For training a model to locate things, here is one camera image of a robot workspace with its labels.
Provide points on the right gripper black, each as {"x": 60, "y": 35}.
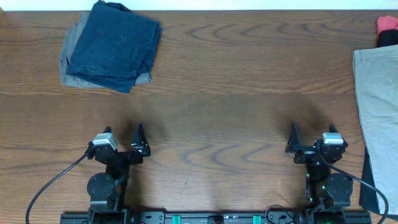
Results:
{"x": 306, "y": 153}

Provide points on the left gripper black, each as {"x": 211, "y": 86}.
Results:
{"x": 132, "y": 160}

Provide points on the light khaki shorts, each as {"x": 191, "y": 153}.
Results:
{"x": 375, "y": 82}

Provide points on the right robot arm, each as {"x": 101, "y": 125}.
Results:
{"x": 329, "y": 193}

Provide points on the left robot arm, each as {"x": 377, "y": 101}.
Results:
{"x": 107, "y": 189}

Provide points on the folded grey shorts under navy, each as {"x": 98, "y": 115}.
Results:
{"x": 70, "y": 62}

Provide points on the folded navy blue shorts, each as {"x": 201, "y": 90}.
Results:
{"x": 115, "y": 46}

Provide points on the black garment at right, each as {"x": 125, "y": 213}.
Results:
{"x": 387, "y": 38}

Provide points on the red cloth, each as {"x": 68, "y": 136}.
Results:
{"x": 386, "y": 23}

